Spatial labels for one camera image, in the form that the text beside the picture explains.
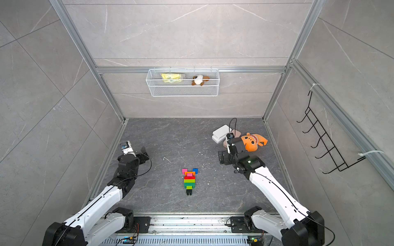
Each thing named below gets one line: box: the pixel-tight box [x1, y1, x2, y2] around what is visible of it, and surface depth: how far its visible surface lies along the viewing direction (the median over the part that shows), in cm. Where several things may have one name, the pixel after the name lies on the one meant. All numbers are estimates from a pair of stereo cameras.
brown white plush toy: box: [191, 74, 211, 87], surface depth 89 cm
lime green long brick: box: [183, 178, 196, 183], surface depth 87 cm
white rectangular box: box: [211, 124, 232, 144], surface depth 107 cm
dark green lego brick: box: [183, 182, 196, 189], surface depth 86 cm
